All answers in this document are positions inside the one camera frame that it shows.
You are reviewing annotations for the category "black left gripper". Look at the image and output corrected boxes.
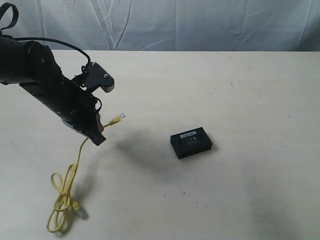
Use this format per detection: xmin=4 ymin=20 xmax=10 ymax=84
xmin=19 ymin=72 xmax=106 ymax=146

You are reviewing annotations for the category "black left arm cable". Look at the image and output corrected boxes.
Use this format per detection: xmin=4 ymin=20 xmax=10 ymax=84
xmin=0 ymin=2 xmax=102 ymax=112

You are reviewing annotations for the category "white backdrop curtain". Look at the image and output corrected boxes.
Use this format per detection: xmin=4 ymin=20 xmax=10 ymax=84
xmin=4 ymin=0 xmax=320 ymax=52

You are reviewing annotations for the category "yellow ethernet cable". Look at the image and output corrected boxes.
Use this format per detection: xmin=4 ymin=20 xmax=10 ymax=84
xmin=45 ymin=112 xmax=127 ymax=234

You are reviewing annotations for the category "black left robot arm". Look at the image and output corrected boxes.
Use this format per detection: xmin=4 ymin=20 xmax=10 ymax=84
xmin=0 ymin=37 xmax=114 ymax=146

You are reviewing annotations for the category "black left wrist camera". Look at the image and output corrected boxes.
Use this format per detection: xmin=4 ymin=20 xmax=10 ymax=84
xmin=71 ymin=62 xmax=115 ymax=93

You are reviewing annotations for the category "small black box device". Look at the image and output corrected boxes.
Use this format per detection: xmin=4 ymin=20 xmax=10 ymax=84
xmin=170 ymin=127 xmax=213 ymax=159

